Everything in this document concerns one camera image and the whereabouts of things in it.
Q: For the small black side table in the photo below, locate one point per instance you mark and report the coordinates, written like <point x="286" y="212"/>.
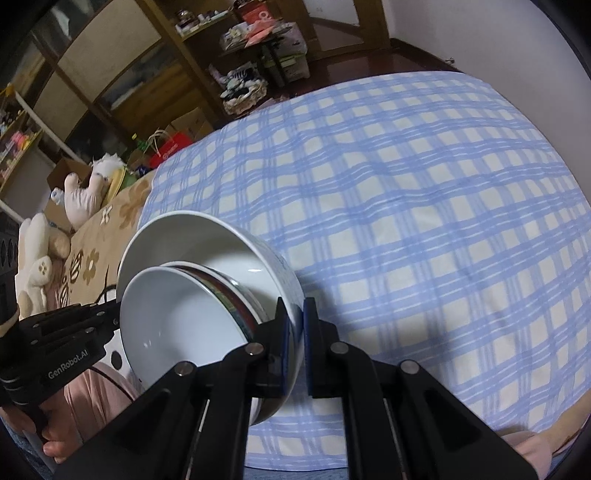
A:
<point x="281" y="51"/>

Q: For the wooden door with mirror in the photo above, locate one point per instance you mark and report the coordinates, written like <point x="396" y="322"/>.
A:
<point x="333" y="28"/>

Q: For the cream plush toy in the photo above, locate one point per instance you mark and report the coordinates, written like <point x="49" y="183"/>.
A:
<point x="42" y="249"/>

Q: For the large white serving bowl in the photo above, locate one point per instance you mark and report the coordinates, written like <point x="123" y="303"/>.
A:
<point x="229" y="257"/>

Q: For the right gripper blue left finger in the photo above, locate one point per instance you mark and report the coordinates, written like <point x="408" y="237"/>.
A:
<point x="193" y="422"/>

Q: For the wicker basket with items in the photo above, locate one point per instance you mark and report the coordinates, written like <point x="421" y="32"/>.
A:
<point x="242" y="90"/>

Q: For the wooden wardrobe cabinet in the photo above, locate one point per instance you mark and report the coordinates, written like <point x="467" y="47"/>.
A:
<point x="113" y="68"/>

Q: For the left wall shelf with figures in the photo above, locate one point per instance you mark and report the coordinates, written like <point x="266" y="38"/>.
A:
<point x="20" y="134"/>

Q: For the cardboard box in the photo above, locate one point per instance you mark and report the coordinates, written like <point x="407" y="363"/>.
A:
<point x="63" y="168"/>

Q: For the green glass bottle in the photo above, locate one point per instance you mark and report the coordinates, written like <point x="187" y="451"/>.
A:
<point x="140" y="144"/>

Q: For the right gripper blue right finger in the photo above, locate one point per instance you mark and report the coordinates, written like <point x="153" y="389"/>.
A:
<point x="400" y="421"/>

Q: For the red bowl with seal mark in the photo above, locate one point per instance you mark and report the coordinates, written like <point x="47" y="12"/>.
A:
<point x="238" y="300"/>

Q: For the red paper shopping bag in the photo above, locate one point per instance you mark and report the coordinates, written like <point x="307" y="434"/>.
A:
<point x="165" y="145"/>

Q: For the red gift bag on table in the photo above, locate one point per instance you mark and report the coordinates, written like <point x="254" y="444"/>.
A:
<point x="253" y="11"/>

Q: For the blue checked tablecloth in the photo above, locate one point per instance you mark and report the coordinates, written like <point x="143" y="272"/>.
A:
<point x="430" y="219"/>

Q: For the white plush toy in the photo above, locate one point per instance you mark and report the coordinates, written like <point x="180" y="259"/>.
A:
<point x="70" y="208"/>

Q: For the red rimmed plain bowl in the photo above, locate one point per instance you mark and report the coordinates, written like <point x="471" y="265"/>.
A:
<point x="167" y="316"/>

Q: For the person's left hand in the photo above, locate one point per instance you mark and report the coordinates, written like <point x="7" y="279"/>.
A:
<point x="62" y="438"/>

